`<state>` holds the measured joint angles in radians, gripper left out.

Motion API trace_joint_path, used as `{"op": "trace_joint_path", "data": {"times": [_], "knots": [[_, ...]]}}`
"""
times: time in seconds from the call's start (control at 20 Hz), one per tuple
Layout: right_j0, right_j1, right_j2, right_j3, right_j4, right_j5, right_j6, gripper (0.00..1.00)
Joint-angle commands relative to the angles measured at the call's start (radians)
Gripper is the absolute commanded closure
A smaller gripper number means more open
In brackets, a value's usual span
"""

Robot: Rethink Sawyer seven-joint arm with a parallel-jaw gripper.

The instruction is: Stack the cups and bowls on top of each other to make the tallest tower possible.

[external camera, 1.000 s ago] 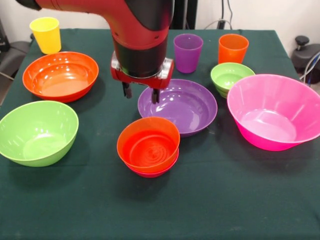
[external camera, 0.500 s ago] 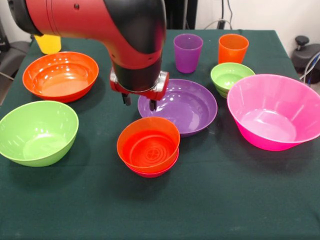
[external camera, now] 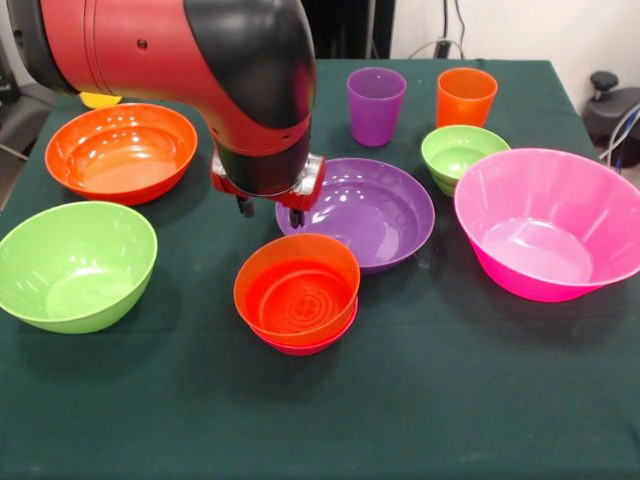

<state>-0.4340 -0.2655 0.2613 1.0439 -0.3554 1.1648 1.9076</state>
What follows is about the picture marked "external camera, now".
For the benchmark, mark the small orange plastic bowl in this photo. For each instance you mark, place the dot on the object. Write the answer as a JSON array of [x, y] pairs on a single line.
[[280, 270]]

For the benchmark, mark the small red plastic bowl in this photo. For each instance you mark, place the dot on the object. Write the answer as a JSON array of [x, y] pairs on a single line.
[[305, 349]]

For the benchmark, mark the grey office chair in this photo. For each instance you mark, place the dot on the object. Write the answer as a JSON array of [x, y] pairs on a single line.
[[20, 115]]

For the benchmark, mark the small green plastic bowl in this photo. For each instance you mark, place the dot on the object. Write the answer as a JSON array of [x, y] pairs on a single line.
[[455, 155]]

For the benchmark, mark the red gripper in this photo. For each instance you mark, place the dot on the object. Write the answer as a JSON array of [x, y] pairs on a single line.
[[300, 200]]

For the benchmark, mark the orange plastic cup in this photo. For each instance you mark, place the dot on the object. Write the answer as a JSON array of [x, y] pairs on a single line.
[[465, 105]]

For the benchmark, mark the yellow plastic cup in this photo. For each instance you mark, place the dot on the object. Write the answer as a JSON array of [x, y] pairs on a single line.
[[100, 101]]

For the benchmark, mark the black power adapter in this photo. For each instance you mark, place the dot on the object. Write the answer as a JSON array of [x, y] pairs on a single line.
[[442, 48]]

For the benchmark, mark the large pink plastic bowl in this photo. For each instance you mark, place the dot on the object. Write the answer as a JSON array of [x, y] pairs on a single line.
[[540, 225]]

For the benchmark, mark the dark green tablecloth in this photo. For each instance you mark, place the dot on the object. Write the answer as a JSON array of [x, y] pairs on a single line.
[[320, 400]]

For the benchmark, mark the purple plastic bowl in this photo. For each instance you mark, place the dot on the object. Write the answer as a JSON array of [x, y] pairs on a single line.
[[370, 215]]

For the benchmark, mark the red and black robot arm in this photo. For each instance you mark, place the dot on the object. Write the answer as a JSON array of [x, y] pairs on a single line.
[[175, 60]]

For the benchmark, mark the large green plastic bowl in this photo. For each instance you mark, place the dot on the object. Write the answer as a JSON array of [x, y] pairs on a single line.
[[75, 265]]

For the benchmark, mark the purple plastic cup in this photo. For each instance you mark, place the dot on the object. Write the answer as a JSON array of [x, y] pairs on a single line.
[[375, 115]]

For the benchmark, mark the large orange plastic bowl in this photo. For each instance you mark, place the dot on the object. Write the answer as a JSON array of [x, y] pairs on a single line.
[[120, 155]]

